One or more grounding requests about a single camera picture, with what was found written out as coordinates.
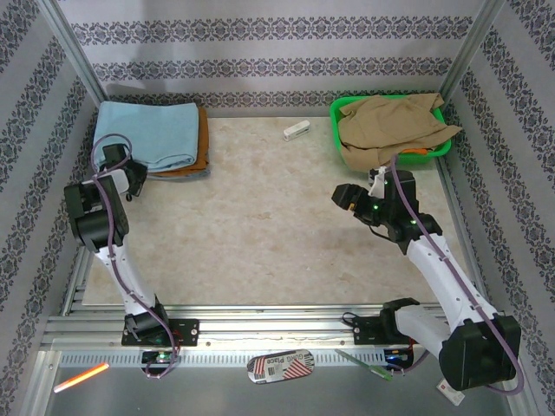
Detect small white plastic device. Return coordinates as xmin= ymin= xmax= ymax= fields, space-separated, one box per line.
xmin=283 ymin=121 xmax=311 ymax=141

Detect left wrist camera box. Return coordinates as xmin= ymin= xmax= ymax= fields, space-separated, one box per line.
xmin=101 ymin=145 xmax=131 ymax=168

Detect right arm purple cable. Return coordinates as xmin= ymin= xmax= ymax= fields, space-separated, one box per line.
xmin=389 ymin=153 xmax=525 ymax=395

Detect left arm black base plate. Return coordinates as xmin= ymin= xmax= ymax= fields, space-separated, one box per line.
xmin=121 ymin=317 xmax=200 ymax=348

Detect beige trousers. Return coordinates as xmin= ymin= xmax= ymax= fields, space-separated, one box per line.
xmin=336 ymin=92 xmax=463 ymax=174

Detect green pen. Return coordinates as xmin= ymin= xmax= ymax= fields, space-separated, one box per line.
xmin=334 ymin=348 xmax=392 ymax=381

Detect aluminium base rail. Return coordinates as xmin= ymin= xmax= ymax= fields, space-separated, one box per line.
xmin=42 ymin=302 xmax=515 ymax=348

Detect slotted metal strip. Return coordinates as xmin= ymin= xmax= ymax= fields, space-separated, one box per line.
xmin=58 ymin=349 xmax=420 ymax=366

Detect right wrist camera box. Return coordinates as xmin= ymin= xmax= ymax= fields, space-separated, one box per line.
xmin=384 ymin=169 xmax=418 ymax=205

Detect orange marker pen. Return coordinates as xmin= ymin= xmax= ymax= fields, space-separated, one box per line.
xmin=53 ymin=362 xmax=109 ymax=393

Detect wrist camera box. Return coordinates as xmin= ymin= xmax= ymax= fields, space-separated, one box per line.
xmin=101 ymin=145 xmax=131 ymax=168
xmin=384 ymin=169 xmax=418 ymax=205

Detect aluminium corner post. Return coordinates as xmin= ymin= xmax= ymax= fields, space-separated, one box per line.
xmin=41 ymin=0 xmax=108 ymax=103
xmin=440 ymin=0 xmax=506 ymax=103

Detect small white card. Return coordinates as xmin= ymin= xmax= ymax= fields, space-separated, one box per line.
xmin=436 ymin=379 xmax=466 ymax=406

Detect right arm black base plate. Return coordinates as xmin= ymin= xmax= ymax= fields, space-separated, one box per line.
xmin=353 ymin=315 xmax=417 ymax=348

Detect light blue trousers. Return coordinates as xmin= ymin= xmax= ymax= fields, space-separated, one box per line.
xmin=94 ymin=101 xmax=200 ymax=172

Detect green plastic basket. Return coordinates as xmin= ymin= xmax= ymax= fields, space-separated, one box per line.
xmin=329 ymin=94 xmax=453 ymax=166

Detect brown folded trousers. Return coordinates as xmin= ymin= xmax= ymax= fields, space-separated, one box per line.
xmin=151 ymin=107 xmax=211 ymax=179

